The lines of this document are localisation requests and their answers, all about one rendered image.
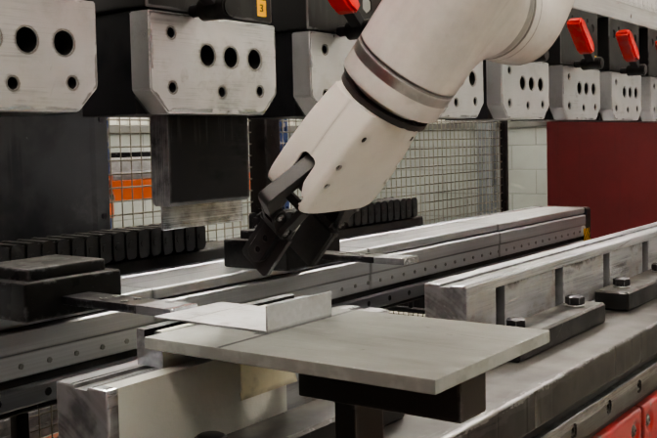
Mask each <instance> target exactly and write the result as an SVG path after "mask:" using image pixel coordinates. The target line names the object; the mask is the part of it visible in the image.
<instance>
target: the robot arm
mask: <svg viewBox="0 0 657 438"><path fill-rule="evenodd" d="M574 2H575V0H381V2H380V4H379V5H378V7H377V8H376V10H375V12H374V13H373V15H372V17H371V19H370V20H369V22H368V23H367V25H366V27H365V28H364V30H363V31H362V33H361V34H360V36H359V38H358V39H357V41H356V42H355V44H354V46H353V47H352V49H351V50H350V52H349V54H348V55H347V57H346V58H345V60H344V66H345V70H344V72H343V74H342V76H341V81H336V82H335V83H334V84H333V85H332V86H331V87H330V88H329V89H328V90H327V91H326V93H325V94H324V95H323V97H322V98H321V99H320V100H319V101H318V102H317V103H316V104H315V105H314V107H313V108H312V109H311V110H310V112H309V113H308V114H307V115H306V117H305V118H304V120H303V121H302V122H301V124H300V125H299V126H298V128H297V129H296V130H295V132H294V133H293V135H292V136H291V137H290V139H289V140H288V142H287V143H286V145H285V146H284V148H283V149H282V151H281V152H280V154H279V155H278V157H277V158H276V160H275V161H274V163H273V165H272V166H271V168H270V170H269V173H268V178H269V179H270V180H271V181H273V182H272V183H270V184H269V185H268V186H267V187H265V188H264V189H263V190H262V191H260V193H259V194H258V198H259V201H260V203H261V209H262V212H261V214H260V217H261V218H262V219H261V220H260V222H259V223H258V225H257V227H256V228H255V230H254V231H253V233H252V234H251V236H250V238H249V239H248V241H247V242H246V244H245V246H244V247H243V249H242V253H243V255H244V256H245V257H246V258H247V259H248V260H249V261H250V263H251V264H252V265H253V266H254V267H255V268H256V269H257V271H258V272H259V273H260V274H261V275H262V276H264V277H265V276H269V275H270V274H271V273H272V271H273V270H274V268H275V267H276V265H277V264H278V262H279V261H280V259H281V258H282V256H283V255H284V253H285V251H286V250H287V248H288V247H289V246H291V247H292V248H293V250H294V251H295V252H296V253H297V254H298V255H299V256H300V257H301V258H302V259H303V261H304V262H305V263H306V264H307V265H308V266H309V267H314V266H316V265H317V264H318V262H319V261H320V259H321V258H322V257H323V255H324V254H325V252H326V251H327V249H328V248H329V246H330V244H331V243H332V242H333V240H334V239H335V237H336V236H337V232H336V231H335V230H337V231H338V232H339V231H341V230H343V229H344V228H345V227H346V225H347V223H348V221H349V219H350V217H351V215H352V214H354V213H355V212H356V211H359V209H360V208H362V207H364V206H366V205H368V204H370V203H371V202H372V201H373V200H374V199H375V197H376V196H377V195H378V194H379V192H380V191H381V190H382V188H383V187H384V186H385V184H386V183H387V181H388V180H389V179H390V177H391V175H392V174H393V172H394V171H395V169H396V168H397V166H398V165H399V163H400V161H401V160H402V158H403V157H404V155H405V153H406V152H407V150H408V148H409V146H410V145H411V143H412V141H413V139H414V138H415V136H416V133H417V132H419V131H422V130H423V129H424V128H425V126H426V125H427V123H434V122H436V121H437V120H438V118H439V117H440V115H441V114H442V113H444V112H445V111H446V109H447V108H448V107H449V106H448V104H449V102H450V101H451V100H452V98H453V97H454V96H455V94H456V93H457V91H458V90H459V88H460V87H461V85H462V83H463V82H464V81H465V79H466V78H467V77H468V76H469V74H470V73H471V72H472V70H473V69H474V68H475V67H476V66H477V65H478V64H479V63H480V62H482V61H483V60H486V61H490V62H494V63H498V64H503V65H508V66H522V65H526V64H529V63H531V62H533V61H535V60H536V59H538V58H540V57H541V56H542V55H543V54H544V53H545V52H546V51H547V50H548V49H549V48H550V47H551V46H552V45H553V43H554V42H555V40H556V39H557V37H558V36H559V34H560V32H561V30H562V28H563V26H564V25H565V23H566V21H567V19H568V16H569V14H570V12H571V9H572V7H573V4H574ZM296 189H299V190H300V191H301V195H302V196H303V199H302V200H301V199H300V198H299V197H298V196H297V195H296V194H295V193H294V191H295V190H296ZM287 201H289V202H290V203H291V204H292V205H293V206H294V208H295V209H296V211H295V212H294V214H293V215H292V216H291V217H290V218H289V219H288V220H287V218H286V213H285V211H284V210H283V206H284V204H285V203H286V202H287ZM300 224H301V225H300ZM299 225H300V226H299ZM298 226H299V228H298V229H297V231H296V232H295V234H294V235H293V237H292V238H291V239H290V238H289V236H290V235H291V234H292V233H293V232H294V231H295V230H296V228H297V227H298Z"/></svg>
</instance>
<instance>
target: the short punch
mask: <svg viewBox="0 0 657 438"><path fill-rule="evenodd" d="M151 145H152V175H153V204H154V205H155V206H160V212H161V231H166V230H174V229H183V228H191V227H198V226H206V225H214V224H223V223H231V222H239V221H242V200H243V199H248V198H249V162H248V126H247V116H203V115H159V116H151Z"/></svg>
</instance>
